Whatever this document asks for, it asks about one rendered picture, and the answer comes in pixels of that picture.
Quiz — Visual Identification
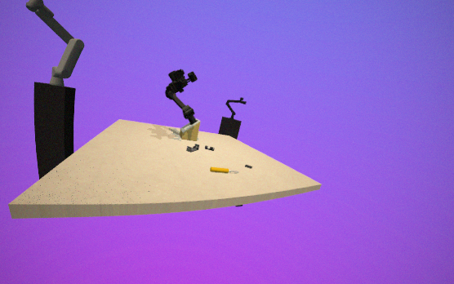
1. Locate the yellow screwdriver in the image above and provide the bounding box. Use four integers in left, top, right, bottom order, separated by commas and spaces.
210, 167, 239, 173

